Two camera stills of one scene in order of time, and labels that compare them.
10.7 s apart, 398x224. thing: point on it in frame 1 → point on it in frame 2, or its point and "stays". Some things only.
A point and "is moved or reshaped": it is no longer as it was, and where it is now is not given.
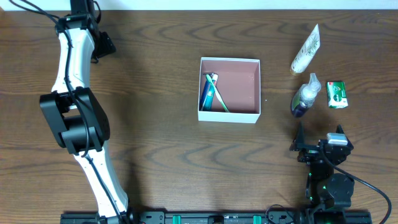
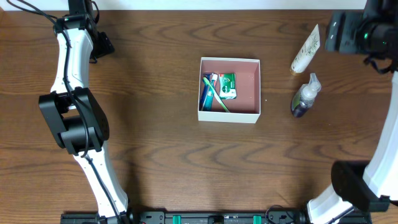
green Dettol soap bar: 336,94 → 227,88
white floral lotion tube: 306,53 stays
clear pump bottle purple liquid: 305,96 stays
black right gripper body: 315,149 → 333,32
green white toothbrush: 217,93 is moved or reshaped
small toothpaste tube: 208,104 stays
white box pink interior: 238,84 stays
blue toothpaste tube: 204,91 stays
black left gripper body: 106,43 stays
